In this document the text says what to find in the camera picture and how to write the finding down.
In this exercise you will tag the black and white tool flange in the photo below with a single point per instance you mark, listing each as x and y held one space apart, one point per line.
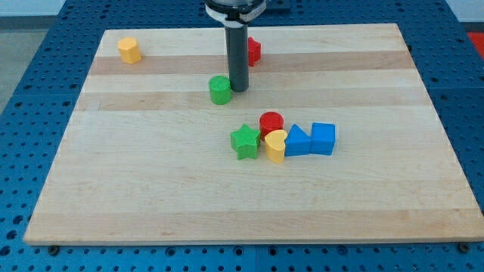
235 13

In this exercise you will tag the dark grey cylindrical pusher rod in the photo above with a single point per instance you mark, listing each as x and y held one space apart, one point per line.
237 53

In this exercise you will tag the red star block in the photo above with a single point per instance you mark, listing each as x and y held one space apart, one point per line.
254 51

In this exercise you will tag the green cylinder block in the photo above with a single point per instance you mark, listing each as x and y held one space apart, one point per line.
220 90

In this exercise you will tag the red cylinder block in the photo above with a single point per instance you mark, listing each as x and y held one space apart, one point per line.
270 121

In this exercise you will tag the green star block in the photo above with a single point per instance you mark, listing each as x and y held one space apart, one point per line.
245 142

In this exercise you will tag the yellow hexagon block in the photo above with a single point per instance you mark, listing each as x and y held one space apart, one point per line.
129 50

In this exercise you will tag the yellow heart block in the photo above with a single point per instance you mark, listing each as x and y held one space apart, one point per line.
275 145

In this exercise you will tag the blue triangle block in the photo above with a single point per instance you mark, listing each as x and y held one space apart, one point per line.
298 143

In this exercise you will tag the blue cube block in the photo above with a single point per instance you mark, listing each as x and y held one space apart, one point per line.
323 138

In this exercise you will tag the light wooden board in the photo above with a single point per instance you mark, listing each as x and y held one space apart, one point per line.
146 157

